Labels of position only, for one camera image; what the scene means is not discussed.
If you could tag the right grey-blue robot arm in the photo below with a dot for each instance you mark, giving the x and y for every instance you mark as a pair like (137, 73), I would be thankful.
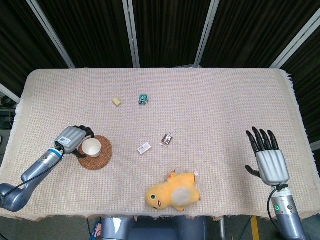
(285, 212)

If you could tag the small white printed box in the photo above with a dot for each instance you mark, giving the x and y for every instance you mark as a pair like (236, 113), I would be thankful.
(144, 148)

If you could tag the grey-blue robot torso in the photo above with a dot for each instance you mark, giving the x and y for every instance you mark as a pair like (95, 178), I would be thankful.
(155, 230)

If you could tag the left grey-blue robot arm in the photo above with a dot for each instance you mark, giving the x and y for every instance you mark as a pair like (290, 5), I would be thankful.
(35, 172)

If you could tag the beige woven tablecloth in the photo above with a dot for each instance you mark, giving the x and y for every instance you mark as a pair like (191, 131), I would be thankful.
(200, 112)

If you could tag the dark ribbed screen panel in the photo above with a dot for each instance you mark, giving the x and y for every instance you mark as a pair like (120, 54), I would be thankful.
(20, 45)
(95, 32)
(170, 30)
(307, 75)
(250, 30)

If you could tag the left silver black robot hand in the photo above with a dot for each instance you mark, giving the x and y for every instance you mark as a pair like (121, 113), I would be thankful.
(70, 140)

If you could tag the small green toy car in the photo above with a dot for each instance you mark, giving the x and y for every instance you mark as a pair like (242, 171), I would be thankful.
(143, 99)

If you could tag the white cup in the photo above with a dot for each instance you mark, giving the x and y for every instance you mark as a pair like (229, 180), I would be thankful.
(91, 147)

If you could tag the brown snack packet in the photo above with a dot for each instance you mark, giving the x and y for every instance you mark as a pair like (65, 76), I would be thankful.
(167, 139)

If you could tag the small yellow block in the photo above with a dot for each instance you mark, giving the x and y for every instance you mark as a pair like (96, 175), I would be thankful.
(116, 102)

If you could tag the round woven rattan coaster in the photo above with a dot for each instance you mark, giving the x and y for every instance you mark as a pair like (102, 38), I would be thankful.
(105, 157)

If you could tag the white screen frame post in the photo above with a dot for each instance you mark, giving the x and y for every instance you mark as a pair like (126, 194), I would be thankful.
(10, 93)
(132, 37)
(295, 40)
(206, 35)
(50, 32)

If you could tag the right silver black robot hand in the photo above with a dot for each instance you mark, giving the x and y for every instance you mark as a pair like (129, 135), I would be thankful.
(271, 165)

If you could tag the yellow plush duck toy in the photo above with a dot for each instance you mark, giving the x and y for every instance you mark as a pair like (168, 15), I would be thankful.
(170, 190)

